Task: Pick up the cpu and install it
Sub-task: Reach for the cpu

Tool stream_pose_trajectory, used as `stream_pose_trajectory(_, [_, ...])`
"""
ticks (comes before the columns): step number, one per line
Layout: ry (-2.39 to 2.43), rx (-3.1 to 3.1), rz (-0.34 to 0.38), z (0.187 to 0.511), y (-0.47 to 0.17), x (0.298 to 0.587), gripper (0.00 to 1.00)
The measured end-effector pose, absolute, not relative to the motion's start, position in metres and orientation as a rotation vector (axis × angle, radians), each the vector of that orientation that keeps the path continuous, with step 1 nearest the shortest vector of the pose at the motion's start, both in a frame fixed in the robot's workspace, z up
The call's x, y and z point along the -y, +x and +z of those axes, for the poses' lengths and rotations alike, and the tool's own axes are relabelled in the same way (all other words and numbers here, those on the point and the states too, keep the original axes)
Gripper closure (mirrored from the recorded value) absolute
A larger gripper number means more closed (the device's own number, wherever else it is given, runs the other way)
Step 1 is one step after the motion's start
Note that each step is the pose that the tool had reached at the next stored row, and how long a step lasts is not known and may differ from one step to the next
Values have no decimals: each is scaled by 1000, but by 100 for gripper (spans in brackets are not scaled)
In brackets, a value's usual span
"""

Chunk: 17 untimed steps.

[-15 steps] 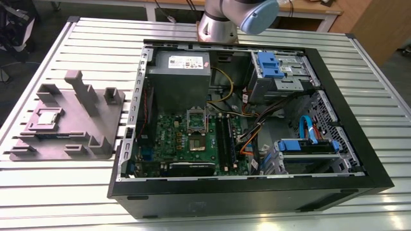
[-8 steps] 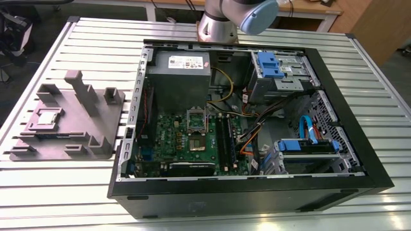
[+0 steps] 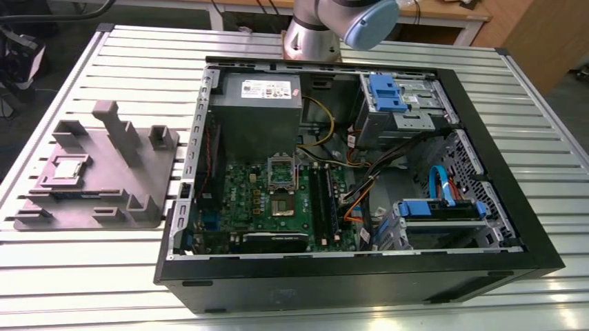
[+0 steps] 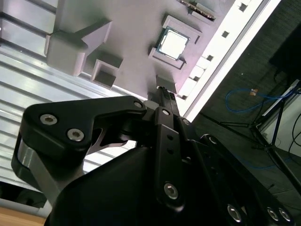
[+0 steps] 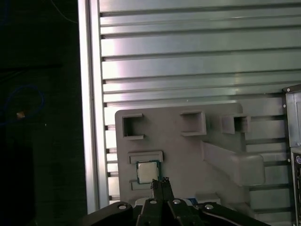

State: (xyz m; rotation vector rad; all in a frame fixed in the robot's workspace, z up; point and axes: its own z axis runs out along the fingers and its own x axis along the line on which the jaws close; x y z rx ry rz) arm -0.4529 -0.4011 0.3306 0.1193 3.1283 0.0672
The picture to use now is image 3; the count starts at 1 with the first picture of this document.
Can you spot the black RAM slot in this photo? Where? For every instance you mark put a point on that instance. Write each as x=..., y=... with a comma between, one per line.
x=316, y=203

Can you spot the wooden desk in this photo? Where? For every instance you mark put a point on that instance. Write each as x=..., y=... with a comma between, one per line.
x=441, y=13

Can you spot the green RAM stick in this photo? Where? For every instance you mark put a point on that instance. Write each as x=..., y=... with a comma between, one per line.
x=75, y=196

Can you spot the black RAM stick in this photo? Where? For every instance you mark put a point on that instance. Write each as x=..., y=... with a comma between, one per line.
x=332, y=203

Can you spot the grey power supply unit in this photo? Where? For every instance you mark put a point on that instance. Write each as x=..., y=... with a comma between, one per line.
x=253, y=124

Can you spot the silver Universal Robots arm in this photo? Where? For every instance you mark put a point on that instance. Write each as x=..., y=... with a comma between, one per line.
x=309, y=34

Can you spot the grey parts rack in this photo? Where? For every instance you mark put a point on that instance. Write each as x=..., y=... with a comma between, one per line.
x=116, y=179

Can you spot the blue disk carrier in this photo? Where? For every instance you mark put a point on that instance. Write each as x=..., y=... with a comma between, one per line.
x=387, y=96

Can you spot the CPU socket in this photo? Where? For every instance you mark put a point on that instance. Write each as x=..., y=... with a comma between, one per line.
x=283, y=207

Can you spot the green motherboard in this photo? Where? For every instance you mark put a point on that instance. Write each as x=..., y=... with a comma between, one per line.
x=240, y=193

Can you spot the brown wooden cabinet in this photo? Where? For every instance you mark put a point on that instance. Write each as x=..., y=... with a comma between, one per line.
x=543, y=41

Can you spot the metal locking lever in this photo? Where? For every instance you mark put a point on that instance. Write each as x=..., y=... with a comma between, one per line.
x=299, y=157

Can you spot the black open PC case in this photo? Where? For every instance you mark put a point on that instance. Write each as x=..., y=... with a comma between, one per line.
x=323, y=286

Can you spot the silver CPU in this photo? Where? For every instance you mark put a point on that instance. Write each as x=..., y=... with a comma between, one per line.
x=69, y=169

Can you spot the black graphics card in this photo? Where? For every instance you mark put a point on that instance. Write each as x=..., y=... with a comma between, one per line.
x=276, y=241

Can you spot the black disk in blue carrier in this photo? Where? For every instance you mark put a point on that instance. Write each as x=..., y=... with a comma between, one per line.
x=419, y=208

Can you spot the metal disk bay cage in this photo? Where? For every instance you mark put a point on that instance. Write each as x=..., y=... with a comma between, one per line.
x=415, y=122

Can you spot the black table corner cap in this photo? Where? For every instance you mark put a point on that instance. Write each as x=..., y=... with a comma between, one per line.
x=503, y=51
x=106, y=27

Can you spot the metal disk bay frame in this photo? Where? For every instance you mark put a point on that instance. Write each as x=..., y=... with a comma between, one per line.
x=492, y=238

